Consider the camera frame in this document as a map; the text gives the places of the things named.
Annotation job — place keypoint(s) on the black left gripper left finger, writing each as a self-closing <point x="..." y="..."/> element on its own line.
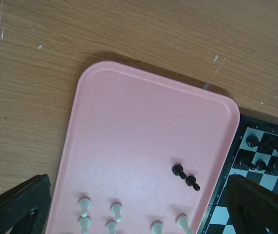
<point x="24" y="208"/>

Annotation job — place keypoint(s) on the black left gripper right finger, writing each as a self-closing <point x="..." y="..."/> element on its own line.
<point x="252" y="208"/>

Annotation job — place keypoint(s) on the black pawn on board left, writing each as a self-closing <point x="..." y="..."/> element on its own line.
<point x="261" y="166"/>

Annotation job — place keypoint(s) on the white chess piece on tray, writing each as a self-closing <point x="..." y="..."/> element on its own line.
<point x="84" y="224"/>
<point x="111" y="227"/>
<point x="183" y="223"/>
<point x="157" y="228"/>
<point x="84" y="204"/>
<point x="116" y="210"/>

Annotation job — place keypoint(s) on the black white chessboard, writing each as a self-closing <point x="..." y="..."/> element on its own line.
<point x="217" y="219"/>

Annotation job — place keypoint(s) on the pink plastic tray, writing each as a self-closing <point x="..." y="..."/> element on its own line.
<point x="127" y="130"/>

